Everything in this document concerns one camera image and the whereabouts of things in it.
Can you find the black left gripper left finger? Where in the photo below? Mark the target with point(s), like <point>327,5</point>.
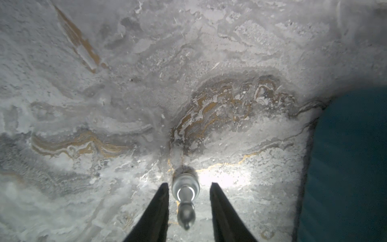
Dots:
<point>153,225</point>

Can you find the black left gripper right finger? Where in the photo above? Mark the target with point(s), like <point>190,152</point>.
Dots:
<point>227,225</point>

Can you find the silver chess piece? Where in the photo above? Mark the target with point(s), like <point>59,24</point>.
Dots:
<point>185,189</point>

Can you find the teal plastic storage box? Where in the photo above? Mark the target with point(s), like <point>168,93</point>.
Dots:
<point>345,194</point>

